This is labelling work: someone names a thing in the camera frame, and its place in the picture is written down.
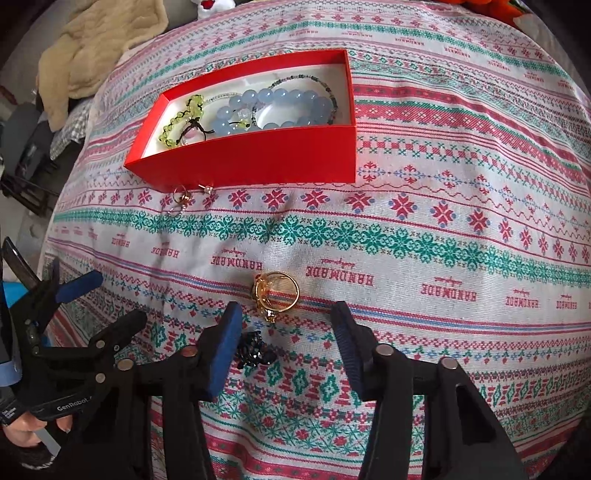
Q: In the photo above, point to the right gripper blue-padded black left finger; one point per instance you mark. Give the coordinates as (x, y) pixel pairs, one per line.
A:
(199, 373)

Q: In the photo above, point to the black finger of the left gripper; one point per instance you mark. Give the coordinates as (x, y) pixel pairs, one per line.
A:
(112, 339)

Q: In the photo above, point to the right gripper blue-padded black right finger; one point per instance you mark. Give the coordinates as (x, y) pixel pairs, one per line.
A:
(463, 438)

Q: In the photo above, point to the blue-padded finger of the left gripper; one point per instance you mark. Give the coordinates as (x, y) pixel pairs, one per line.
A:
(78, 287)

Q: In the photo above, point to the red jewelry box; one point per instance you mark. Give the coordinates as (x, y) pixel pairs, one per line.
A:
(281, 119)

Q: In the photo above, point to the person's left hand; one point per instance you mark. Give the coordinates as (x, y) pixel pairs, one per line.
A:
(22, 432)

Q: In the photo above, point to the black bead ornament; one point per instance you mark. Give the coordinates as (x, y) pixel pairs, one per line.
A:
(252, 351)

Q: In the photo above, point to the black chair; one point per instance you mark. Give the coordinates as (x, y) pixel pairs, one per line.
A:
(25, 151)

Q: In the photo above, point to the small gold earrings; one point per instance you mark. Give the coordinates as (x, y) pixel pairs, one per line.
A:
(182, 197)

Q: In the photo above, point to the patterned bedspread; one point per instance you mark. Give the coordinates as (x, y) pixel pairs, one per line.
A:
(465, 234)

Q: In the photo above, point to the beige quilted blanket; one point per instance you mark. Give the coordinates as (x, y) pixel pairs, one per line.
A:
(89, 47)

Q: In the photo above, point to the white bunny plush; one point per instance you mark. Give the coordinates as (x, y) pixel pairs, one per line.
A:
(208, 8)

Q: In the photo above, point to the orange pumpkin plush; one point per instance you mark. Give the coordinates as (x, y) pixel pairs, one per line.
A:
(506, 11)

